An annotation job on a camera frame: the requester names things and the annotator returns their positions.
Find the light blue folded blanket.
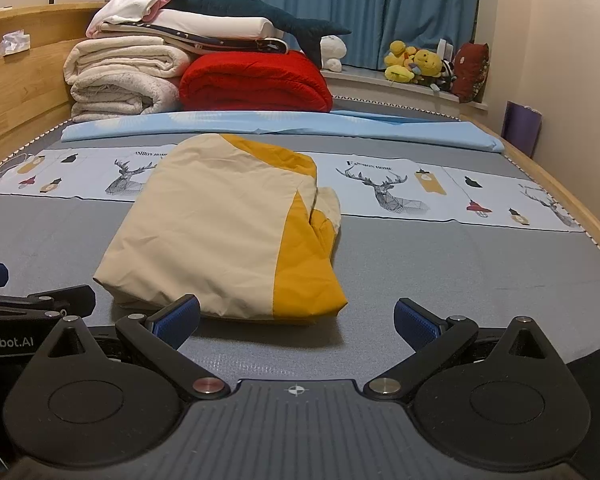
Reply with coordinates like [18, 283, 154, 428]
[61, 110, 506, 153]

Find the white fluffy folded blanket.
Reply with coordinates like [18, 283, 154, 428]
[62, 35, 196, 123]

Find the tissue pack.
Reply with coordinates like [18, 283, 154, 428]
[0, 31, 32, 53]

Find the white cable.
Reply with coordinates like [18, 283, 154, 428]
[0, 152, 36, 181]

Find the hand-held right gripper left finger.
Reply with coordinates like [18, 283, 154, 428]
[47, 295, 231, 401]

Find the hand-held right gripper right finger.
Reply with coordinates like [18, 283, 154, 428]
[362, 297, 563, 401]

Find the black and white striped plush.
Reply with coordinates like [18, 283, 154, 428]
[437, 60, 456, 92]

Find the dark teal shark plush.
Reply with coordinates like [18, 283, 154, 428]
[167, 0, 352, 61]

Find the grey printed bed sheet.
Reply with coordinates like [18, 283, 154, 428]
[0, 107, 600, 396]

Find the dark star-print bedding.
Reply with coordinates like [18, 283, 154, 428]
[100, 22, 290, 56]

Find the beige and yellow hooded jacket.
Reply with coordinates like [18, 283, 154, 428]
[92, 132, 349, 325]

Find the yellow duck plush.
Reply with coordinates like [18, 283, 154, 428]
[384, 40, 421, 83]

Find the yellow bear plush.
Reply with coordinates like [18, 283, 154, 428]
[410, 47, 443, 86]

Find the blue curtain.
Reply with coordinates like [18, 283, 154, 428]
[259, 0, 482, 68]

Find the grey window ledge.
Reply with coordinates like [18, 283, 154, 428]
[322, 67, 488, 111]

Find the white plush toy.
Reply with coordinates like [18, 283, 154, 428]
[320, 35, 347, 72]

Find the red fleece blanket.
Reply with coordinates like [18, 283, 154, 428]
[178, 51, 333, 113]

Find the purple bag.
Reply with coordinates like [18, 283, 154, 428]
[502, 101, 542, 157]

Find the pink and white cloth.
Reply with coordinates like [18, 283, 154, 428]
[86, 0, 173, 38]

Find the dark red cushion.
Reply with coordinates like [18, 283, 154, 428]
[450, 42, 491, 103]

